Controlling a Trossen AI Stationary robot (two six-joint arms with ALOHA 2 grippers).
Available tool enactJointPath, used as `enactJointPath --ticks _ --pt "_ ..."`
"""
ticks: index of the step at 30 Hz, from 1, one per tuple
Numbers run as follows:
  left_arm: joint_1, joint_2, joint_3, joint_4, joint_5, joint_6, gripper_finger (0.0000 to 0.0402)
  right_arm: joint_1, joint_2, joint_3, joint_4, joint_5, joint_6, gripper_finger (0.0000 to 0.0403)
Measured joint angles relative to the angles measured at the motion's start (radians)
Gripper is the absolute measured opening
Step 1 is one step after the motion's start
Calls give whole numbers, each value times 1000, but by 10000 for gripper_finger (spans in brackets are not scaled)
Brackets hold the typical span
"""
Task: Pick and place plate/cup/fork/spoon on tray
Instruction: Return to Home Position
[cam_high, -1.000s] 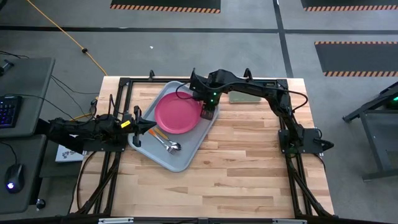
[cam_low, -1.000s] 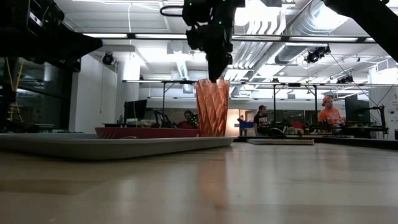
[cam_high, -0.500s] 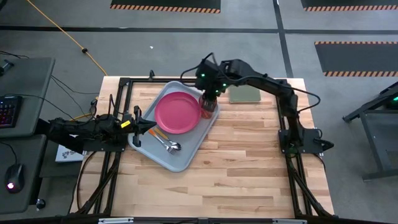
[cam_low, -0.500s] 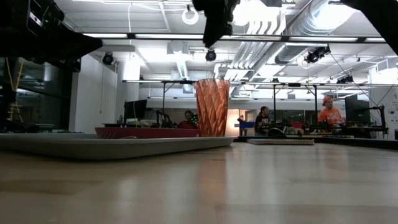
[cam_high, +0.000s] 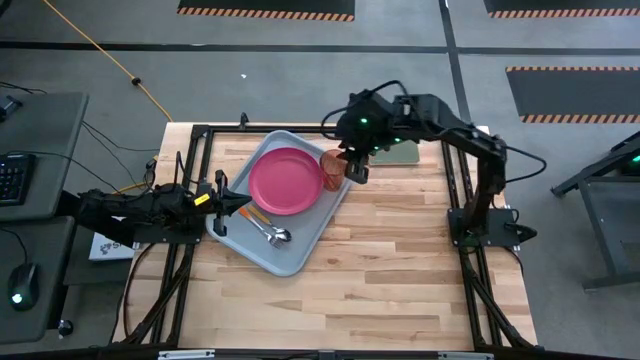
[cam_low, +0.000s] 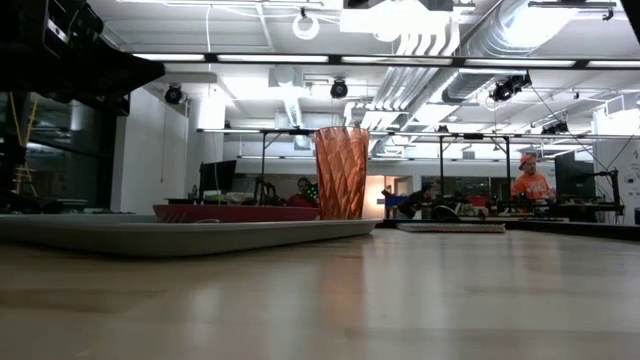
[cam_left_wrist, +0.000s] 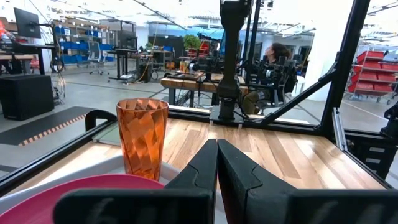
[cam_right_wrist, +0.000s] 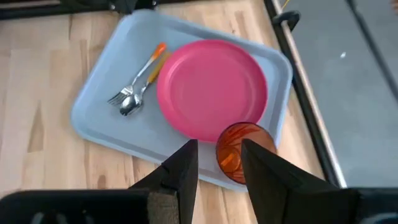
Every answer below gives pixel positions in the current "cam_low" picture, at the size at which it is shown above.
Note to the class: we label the flat grey mat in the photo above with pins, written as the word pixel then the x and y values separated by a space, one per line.
pixel 450 227

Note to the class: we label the orange faceted plastic cup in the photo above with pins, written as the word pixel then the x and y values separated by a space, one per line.
pixel 342 175

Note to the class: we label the person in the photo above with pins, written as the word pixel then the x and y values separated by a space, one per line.
pixel 301 197
pixel 412 200
pixel 532 186

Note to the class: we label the pink plastic plate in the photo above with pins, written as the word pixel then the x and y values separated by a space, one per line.
pixel 235 213

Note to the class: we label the grey plastic tray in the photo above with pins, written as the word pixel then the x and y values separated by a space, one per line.
pixel 175 240

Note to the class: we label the silver ventilation duct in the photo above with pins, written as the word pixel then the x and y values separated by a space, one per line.
pixel 510 35

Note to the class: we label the overhead light bar frame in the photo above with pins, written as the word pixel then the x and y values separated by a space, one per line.
pixel 400 61

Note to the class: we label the black hanging camera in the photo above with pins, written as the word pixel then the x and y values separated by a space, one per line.
pixel 507 89
pixel 338 89
pixel 173 94

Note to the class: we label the black background robot arm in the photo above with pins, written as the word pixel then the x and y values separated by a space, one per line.
pixel 614 192

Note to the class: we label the black computer monitor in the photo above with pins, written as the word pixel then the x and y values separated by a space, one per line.
pixel 574 177
pixel 218 176

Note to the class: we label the yellow ladder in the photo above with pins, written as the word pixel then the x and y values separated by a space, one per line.
pixel 24 150

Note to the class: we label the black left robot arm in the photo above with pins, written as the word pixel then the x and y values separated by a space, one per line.
pixel 60 60

